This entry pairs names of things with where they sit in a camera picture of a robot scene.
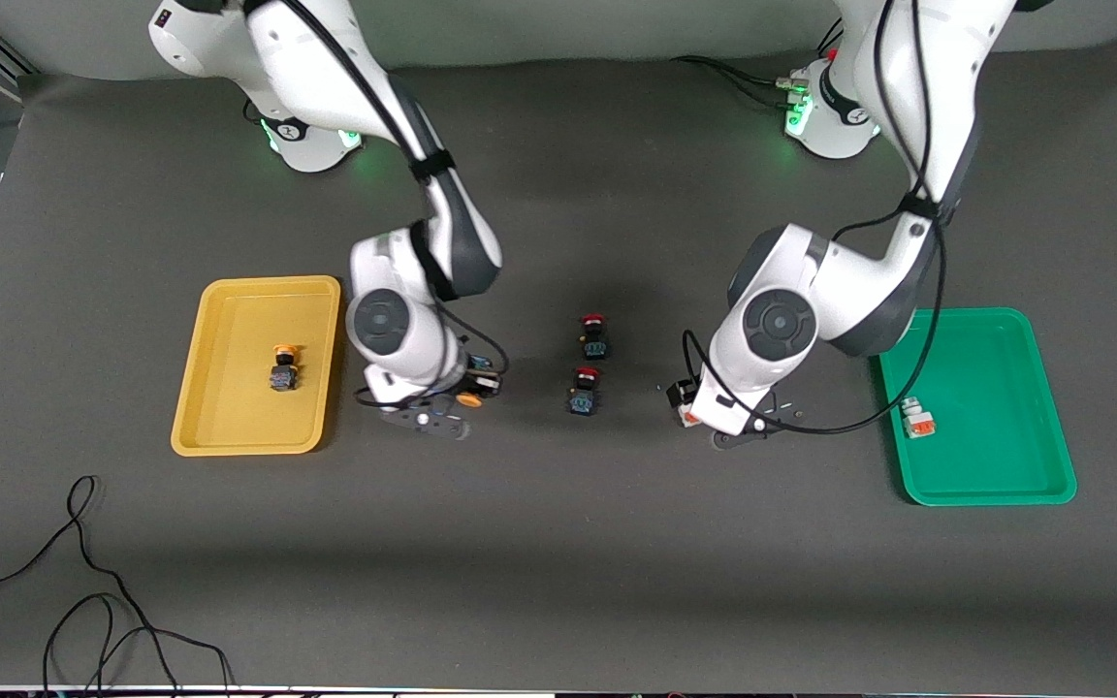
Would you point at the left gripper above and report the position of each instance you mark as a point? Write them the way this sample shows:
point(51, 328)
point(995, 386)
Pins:
point(682, 396)

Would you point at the dark grey table cover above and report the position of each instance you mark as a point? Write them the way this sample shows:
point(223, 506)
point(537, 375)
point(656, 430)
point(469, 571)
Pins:
point(558, 582)

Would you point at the green plastic tray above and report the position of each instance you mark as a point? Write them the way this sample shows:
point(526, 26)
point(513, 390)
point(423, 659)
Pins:
point(995, 417)

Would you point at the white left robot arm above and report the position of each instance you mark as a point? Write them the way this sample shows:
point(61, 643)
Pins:
point(811, 291)

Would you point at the yellow plastic tray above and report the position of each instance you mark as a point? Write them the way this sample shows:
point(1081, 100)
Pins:
point(239, 388)

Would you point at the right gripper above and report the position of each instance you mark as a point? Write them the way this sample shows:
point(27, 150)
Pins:
point(483, 384)

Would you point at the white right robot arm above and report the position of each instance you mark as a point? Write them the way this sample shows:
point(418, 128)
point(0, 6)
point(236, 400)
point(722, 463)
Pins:
point(394, 325)

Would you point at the red push button switch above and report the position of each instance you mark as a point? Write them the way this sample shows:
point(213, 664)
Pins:
point(594, 336)
point(584, 393)

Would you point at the yellow push button switch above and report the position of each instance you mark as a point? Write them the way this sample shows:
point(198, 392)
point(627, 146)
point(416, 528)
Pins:
point(468, 398)
point(284, 373)

